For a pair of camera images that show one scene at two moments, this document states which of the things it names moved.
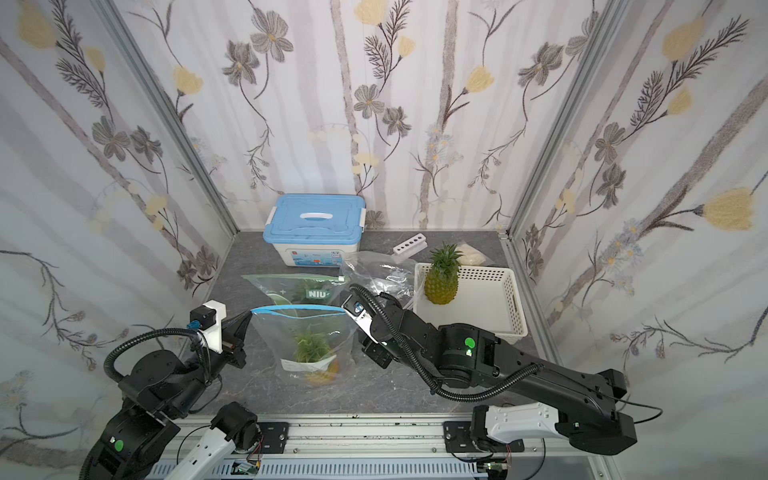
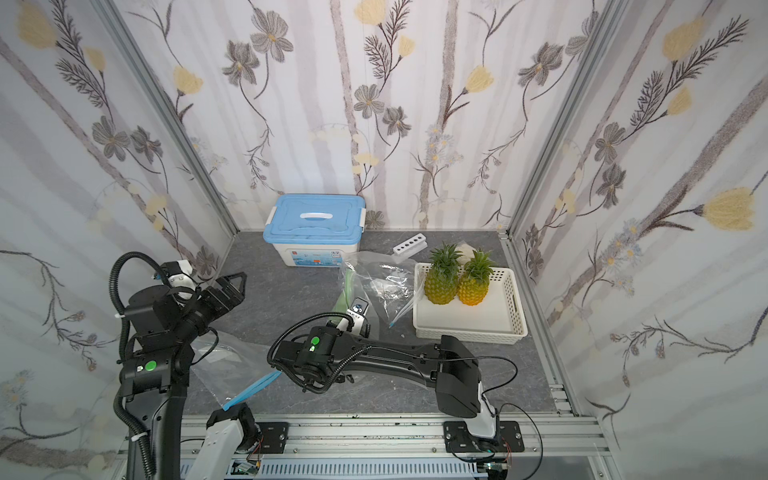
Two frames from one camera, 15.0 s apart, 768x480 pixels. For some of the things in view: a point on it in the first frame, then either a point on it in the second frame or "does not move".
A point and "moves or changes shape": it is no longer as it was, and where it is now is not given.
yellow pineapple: [441, 281] does not move
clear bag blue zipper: [381, 272] does not move
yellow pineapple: [312, 346] moves or changes shape
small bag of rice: [471, 256] does not move
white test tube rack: [410, 247] does not move
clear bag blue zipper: [308, 344] → [232, 370]
